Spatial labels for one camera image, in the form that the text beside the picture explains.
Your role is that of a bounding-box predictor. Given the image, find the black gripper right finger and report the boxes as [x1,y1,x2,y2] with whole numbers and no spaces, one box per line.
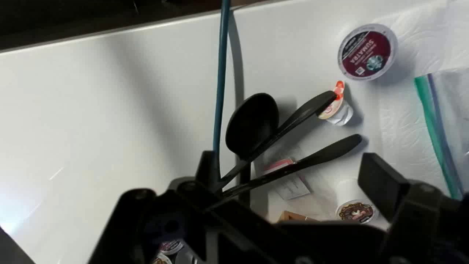
[357,151,469,264]

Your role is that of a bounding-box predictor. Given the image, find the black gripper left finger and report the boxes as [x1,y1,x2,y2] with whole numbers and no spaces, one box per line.
[86,150,275,264]

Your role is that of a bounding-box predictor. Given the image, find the black tongs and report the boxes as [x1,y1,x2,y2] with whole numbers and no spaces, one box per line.
[212,89,365,202]

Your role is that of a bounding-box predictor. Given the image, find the brown lid coffee pod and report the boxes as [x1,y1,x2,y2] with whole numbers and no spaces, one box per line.
[334,196,378,226]

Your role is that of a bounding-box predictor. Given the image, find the clear zip bag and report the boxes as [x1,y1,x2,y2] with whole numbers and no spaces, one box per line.
[411,66,469,202]

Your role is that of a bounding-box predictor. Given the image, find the creamer cup with orange tab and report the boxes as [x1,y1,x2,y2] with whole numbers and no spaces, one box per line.
[316,79,354,128]

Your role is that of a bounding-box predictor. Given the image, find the white sugar packet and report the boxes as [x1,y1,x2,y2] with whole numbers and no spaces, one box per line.
[271,172,315,202]

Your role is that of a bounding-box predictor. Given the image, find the pink sweetener packet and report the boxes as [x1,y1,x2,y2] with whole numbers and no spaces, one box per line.
[262,155,297,173]

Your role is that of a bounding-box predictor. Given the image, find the black plastic spoon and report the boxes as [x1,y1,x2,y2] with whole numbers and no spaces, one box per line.
[224,91,281,207]

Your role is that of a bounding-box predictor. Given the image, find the maroon lid coffee pod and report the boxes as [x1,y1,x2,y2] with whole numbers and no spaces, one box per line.
[335,22,398,84]

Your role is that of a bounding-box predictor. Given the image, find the teal cable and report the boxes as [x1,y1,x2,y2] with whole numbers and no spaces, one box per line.
[211,0,233,158]

